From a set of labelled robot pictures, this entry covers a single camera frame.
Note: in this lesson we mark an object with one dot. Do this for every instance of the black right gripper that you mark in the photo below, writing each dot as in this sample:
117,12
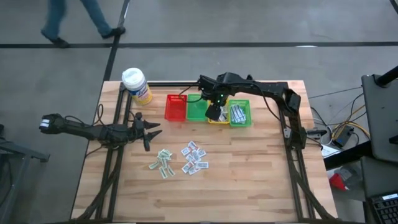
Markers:
214,88

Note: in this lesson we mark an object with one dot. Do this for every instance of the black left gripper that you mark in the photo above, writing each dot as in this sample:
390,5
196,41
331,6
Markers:
140,119

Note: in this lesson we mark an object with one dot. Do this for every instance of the fingertip fabric bandage pack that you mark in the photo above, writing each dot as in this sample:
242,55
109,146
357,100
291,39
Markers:
234,109
240,117

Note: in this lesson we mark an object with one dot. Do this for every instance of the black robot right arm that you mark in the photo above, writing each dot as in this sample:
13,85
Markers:
264,90

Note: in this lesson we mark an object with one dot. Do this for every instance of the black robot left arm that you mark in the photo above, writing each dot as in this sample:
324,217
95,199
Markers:
87,130

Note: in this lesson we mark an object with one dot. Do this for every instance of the black arm base clamp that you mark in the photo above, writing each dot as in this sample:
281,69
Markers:
317,133

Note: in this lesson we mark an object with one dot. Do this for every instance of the green plastic basket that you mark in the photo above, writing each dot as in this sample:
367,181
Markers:
247,104
196,110

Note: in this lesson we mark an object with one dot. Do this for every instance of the red plastic basket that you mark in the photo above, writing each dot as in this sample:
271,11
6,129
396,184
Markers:
175,109

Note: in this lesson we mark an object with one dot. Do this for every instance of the yellow plastic basket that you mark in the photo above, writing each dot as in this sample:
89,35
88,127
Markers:
219,122

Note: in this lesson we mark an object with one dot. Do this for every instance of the black clamp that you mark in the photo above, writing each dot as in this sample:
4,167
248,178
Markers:
249,77

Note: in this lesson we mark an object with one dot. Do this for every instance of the yellow Lysol wipes canister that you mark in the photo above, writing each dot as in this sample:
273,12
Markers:
136,85

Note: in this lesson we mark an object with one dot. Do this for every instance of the white paper sheet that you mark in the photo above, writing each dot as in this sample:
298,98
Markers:
330,151

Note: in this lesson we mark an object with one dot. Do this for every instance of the person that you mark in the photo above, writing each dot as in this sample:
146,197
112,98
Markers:
93,12

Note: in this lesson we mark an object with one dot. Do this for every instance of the grey metal stand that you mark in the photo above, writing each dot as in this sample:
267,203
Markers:
18,154

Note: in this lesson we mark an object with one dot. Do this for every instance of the small black computer box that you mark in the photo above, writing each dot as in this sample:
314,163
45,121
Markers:
342,137

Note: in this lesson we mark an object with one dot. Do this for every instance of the red object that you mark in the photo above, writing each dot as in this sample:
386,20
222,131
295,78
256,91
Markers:
337,182

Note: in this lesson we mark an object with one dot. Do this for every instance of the black pole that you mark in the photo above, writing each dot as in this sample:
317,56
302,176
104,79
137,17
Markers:
387,76

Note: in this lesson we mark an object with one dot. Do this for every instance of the black keyboard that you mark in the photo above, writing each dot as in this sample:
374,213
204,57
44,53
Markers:
385,208

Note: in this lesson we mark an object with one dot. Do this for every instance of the silver metal bracket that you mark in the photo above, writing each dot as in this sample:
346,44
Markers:
287,133

